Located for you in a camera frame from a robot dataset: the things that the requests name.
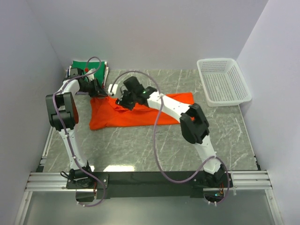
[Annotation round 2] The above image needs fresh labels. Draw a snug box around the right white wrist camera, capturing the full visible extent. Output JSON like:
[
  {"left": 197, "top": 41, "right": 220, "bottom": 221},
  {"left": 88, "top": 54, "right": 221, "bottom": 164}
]
[{"left": 108, "top": 84, "right": 120, "bottom": 98}]

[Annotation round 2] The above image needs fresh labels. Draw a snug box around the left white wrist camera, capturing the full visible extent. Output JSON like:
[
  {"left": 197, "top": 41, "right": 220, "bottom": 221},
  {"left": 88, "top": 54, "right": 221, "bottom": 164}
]
[{"left": 85, "top": 68, "right": 97, "bottom": 81}]

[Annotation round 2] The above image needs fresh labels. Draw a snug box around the black base bar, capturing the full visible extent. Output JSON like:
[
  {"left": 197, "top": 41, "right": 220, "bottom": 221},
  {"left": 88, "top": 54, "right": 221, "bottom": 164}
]
[{"left": 66, "top": 171, "right": 233, "bottom": 199}]

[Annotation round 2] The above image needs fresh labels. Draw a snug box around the white plastic basket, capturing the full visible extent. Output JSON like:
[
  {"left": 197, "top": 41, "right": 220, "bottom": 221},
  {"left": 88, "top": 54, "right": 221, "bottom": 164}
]
[{"left": 196, "top": 58, "right": 252, "bottom": 107}]

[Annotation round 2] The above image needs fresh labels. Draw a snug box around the orange t shirt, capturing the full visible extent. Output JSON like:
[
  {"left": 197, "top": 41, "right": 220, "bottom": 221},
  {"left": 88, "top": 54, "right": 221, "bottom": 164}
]
[{"left": 89, "top": 92, "right": 194, "bottom": 130}]

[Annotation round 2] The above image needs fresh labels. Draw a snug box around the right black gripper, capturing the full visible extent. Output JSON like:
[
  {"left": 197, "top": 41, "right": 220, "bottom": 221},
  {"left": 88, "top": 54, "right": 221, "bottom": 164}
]
[{"left": 116, "top": 89, "right": 137, "bottom": 112}]

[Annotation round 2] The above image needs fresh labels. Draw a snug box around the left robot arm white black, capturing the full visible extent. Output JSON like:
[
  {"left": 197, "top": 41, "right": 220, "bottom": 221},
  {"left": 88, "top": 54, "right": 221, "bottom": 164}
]
[{"left": 45, "top": 68, "right": 107, "bottom": 188}]

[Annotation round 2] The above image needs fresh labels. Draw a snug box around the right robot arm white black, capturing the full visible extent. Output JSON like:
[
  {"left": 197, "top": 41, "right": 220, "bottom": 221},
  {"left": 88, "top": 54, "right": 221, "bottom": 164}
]
[{"left": 108, "top": 76, "right": 231, "bottom": 188}]

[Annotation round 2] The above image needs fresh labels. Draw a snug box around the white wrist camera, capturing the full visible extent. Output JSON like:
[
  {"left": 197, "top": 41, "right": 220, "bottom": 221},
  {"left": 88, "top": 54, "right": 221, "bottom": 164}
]
[
  {"left": 85, "top": 68, "right": 97, "bottom": 81},
  {"left": 108, "top": 84, "right": 120, "bottom": 98}
]

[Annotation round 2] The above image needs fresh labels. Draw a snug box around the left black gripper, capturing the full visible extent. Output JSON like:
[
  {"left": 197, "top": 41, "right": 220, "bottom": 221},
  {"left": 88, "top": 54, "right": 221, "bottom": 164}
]
[{"left": 79, "top": 78, "right": 108, "bottom": 98}]

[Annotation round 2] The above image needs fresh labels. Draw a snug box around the green folded t shirt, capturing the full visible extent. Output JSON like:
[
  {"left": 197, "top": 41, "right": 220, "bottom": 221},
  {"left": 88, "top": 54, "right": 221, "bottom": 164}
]
[{"left": 66, "top": 60, "right": 106, "bottom": 89}]

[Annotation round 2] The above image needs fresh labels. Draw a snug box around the stack of folded shirts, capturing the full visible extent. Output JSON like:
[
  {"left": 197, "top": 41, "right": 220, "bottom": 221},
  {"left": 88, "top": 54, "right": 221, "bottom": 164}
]
[{"left": 64, "top": 61, "right": 108, "bottom": 88}]

